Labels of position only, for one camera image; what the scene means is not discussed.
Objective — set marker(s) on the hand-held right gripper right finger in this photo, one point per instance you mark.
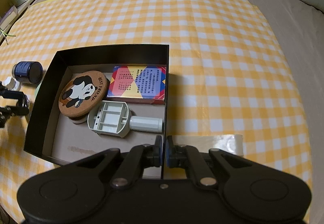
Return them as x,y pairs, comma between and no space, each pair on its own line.
169,150

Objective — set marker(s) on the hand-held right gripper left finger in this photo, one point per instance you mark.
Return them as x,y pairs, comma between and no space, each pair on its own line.
158,149

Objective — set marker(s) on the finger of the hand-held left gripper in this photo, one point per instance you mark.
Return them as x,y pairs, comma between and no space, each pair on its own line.
15,95
15,111

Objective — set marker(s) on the white plastic knob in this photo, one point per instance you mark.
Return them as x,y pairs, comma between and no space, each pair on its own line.
11,85

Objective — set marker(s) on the black cardboard box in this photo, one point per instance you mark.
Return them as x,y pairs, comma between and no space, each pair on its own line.
63,138

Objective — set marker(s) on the grey plastic stamp tool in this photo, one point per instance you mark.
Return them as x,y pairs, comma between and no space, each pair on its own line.
108,120

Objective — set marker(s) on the round cork panda coaster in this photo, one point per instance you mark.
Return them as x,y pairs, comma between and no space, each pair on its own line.
83,92

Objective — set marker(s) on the colourful card box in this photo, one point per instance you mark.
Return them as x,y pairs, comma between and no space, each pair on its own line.
136,82

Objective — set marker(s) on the mint round compact mirror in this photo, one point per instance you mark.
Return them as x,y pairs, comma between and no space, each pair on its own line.
38,91

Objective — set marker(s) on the dark blue jar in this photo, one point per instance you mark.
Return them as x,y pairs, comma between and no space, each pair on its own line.
25,71

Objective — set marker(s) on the purple book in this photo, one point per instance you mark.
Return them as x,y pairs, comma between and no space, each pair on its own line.
8,14

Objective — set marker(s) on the yellow checkered mat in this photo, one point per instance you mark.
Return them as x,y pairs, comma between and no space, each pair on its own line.
215,62

